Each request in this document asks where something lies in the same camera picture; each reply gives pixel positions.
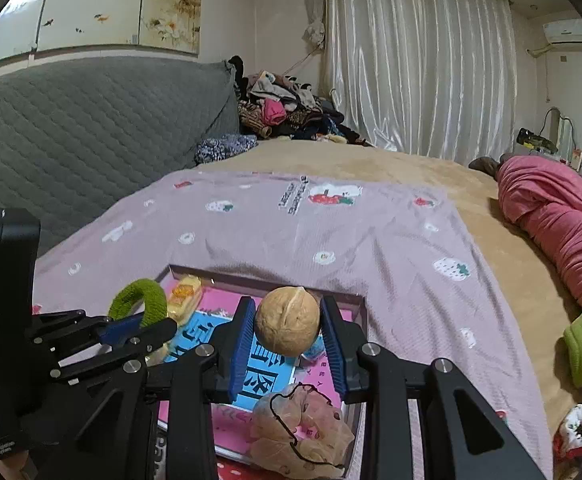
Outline green fuzzy hair scrunchie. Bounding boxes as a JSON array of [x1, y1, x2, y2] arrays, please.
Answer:
[[108, 278, 167, 328]]

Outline walnut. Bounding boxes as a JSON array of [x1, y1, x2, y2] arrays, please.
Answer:
[[254, 286, 320, 358]]

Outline small wrapped surprise egg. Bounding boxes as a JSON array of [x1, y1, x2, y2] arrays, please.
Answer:
[[301, 334, 326, 363]]

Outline shallow dark cardboard tray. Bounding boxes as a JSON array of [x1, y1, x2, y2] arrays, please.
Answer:
[[153, 263, 368, 470]]

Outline pink blue children's book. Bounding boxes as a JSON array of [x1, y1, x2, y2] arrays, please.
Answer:
[[157, 278, 355, 461]]

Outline yellow cake snack in tray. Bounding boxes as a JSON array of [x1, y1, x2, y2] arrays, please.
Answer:
[[166, 275, 202, 326]]

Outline grey quilted headboard cover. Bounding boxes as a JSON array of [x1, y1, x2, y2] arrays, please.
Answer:
[[0, 56, 239, 254]]

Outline blue floral fabric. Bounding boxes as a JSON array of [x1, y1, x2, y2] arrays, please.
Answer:
[[195, 133, 259, 165]]

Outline tan bed sheet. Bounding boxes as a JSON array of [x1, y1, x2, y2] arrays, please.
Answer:
[[205, 138, 582, 436]]

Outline pile of clothes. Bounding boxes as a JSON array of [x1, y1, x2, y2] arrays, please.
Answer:
[[228, 55, 370, 146]]

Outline pink rolled quilt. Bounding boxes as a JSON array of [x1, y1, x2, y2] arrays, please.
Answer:
[[497, 155, 582, 308]]

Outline red white small sock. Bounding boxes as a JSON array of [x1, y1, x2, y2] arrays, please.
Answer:
[[552, 404, 582, 462]]

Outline white satin curtain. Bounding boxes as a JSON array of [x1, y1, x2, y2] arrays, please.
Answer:
[[305, 0, 518, 164]]

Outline white air conditioner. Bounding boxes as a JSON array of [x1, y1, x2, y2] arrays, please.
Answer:
[[542, 18, 582, 52]]

